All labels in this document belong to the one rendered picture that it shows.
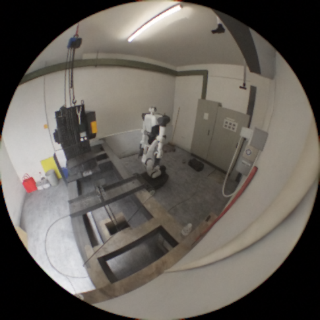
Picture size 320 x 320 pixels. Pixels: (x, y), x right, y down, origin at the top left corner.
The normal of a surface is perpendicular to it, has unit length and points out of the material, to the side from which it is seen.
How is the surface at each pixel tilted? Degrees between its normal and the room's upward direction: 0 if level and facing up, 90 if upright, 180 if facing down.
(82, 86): 90
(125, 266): 0
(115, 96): 90
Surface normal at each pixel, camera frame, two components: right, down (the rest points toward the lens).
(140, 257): 0.06, -0.85
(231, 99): -0.78, 0.29
